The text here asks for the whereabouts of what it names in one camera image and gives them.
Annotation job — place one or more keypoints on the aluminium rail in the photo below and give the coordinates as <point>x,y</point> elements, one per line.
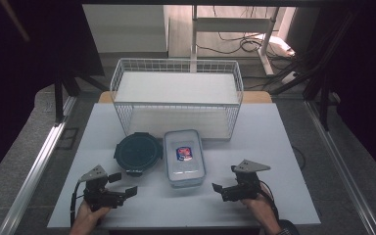
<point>339,163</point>
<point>36,169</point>

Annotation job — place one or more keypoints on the clear rectangular lidded container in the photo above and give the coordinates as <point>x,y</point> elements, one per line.
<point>184,169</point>

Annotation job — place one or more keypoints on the person's left hand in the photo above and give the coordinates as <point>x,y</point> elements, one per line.
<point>88,217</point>

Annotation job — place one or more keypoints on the white metal stand frame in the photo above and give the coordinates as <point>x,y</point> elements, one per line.
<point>231,24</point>

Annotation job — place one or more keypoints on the wooden board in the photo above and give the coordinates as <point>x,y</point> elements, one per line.
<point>258,97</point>

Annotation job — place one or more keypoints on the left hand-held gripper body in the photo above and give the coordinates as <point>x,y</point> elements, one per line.
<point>98,196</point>

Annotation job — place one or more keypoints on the black metal stand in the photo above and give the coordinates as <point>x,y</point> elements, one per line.
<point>323,98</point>
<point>58,98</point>

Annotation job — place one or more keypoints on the round dark lidded container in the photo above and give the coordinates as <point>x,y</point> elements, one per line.
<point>138,153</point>

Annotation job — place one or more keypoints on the person's right hand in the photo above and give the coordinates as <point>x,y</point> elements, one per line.
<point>258,209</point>

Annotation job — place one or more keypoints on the white cabinet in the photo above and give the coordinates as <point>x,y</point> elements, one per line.
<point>127,29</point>

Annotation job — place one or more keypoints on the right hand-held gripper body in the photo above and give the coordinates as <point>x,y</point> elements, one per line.
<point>246,191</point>

